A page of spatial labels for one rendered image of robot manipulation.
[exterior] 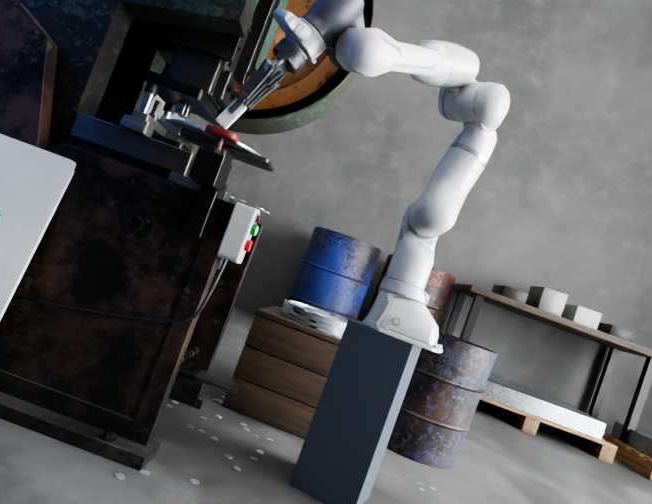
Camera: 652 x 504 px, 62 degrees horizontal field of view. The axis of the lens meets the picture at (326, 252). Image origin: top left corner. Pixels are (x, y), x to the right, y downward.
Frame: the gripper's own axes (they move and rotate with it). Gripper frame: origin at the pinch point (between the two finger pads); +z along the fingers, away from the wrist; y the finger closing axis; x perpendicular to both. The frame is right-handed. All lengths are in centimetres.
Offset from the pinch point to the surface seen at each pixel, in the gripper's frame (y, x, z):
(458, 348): 84, -94, -4
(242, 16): 15.0, 20.8, -20.9
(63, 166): 5.9, 21.1, 35.7
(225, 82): 28.0, 16.9, -7.5
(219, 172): -2.5, -8.1, 11.0
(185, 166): 10.4, 2.3, 15.9
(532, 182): 363, -113, -177
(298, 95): 66, 10, -27
